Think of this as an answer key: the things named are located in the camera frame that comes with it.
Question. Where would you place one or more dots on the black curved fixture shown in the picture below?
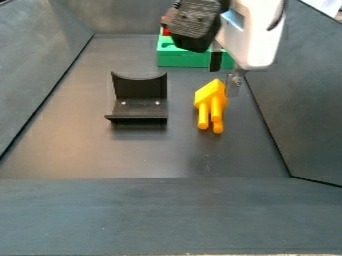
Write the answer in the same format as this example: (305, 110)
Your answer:
(141, 98)

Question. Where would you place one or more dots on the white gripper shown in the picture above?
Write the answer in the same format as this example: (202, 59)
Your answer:
(249, 35)

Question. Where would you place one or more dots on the green shape sorter board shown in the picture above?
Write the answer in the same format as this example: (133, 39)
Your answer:
(170, 56)

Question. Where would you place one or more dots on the red square block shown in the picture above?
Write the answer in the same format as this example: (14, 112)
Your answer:
(166, 31)

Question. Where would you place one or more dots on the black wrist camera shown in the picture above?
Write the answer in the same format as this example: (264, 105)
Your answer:
(193, 21)

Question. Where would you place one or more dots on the yellow three prong object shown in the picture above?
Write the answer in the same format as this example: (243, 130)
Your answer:
(210, 101)

